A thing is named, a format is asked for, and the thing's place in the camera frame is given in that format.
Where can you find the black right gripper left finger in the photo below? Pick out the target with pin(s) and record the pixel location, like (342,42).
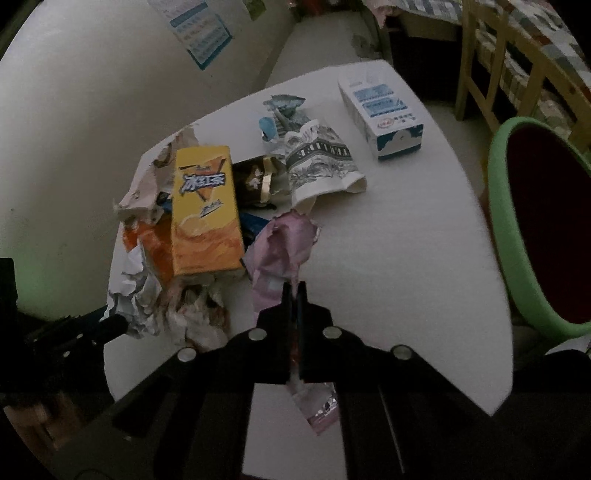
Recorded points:
(273,352)

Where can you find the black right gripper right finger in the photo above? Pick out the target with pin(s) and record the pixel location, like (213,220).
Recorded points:
(312,354)

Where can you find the pink wrapper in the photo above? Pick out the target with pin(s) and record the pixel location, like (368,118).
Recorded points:
(274,258)

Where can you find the beige newspaper ball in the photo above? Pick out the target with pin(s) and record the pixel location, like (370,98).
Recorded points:
(194,312)

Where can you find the crumpled white grey paper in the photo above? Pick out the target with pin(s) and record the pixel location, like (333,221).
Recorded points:
(135,296)

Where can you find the yellow iced tea carton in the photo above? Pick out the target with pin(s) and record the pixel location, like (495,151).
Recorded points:
(205,230)

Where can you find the black gold snack wrapper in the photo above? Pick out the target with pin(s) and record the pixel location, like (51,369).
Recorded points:
(260,182)

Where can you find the orange snack wrapper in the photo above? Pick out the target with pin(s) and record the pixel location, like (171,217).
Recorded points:
(156,241)

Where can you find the white blue milk carton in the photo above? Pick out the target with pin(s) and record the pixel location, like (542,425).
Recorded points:
(387,123)

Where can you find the blue white crumpled wrapper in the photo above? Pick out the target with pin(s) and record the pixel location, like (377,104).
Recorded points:
(284,114)

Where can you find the wooden chair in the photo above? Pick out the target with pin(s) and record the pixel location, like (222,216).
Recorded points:
(505,74)

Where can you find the bed with plaid blanket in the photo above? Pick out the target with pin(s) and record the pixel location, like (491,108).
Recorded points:
(432,20)

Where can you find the blue wall poster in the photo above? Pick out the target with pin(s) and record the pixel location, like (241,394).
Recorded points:
(200,30)

